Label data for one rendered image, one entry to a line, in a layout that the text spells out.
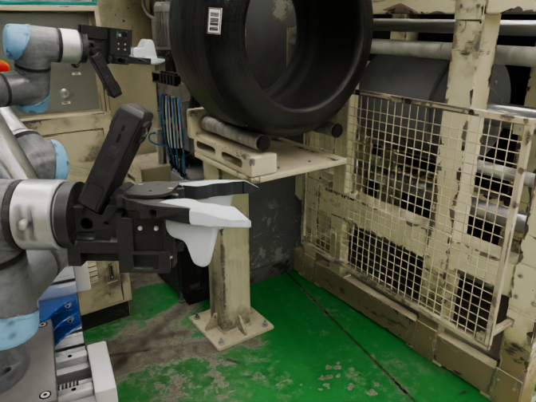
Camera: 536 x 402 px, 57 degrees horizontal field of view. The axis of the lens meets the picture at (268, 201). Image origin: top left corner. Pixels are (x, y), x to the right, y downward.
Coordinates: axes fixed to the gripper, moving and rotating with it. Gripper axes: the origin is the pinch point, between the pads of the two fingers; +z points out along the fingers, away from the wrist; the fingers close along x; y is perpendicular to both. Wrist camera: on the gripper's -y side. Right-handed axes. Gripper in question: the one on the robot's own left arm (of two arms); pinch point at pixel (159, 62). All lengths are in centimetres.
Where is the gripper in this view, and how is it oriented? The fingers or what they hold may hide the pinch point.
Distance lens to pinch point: 133.8
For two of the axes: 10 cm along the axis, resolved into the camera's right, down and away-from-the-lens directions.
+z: 8.2, -0.9, 5.7
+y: 1.0, -9.5, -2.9
